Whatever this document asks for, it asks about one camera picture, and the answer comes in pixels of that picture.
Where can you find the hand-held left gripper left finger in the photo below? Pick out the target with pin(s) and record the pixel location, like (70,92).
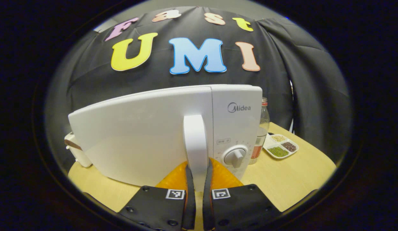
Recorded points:
(190,199)

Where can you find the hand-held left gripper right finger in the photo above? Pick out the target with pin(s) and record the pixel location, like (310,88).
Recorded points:
(207,199)

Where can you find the white microwave oven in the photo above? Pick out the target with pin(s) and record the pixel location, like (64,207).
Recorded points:
(138,138)

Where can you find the white divided dish of beans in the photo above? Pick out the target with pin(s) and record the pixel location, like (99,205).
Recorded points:
(280,147)

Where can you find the glass bottle with red label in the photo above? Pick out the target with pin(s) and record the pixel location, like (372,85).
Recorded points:
(263,128)

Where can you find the white toaster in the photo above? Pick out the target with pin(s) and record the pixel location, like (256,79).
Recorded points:
(78,157)

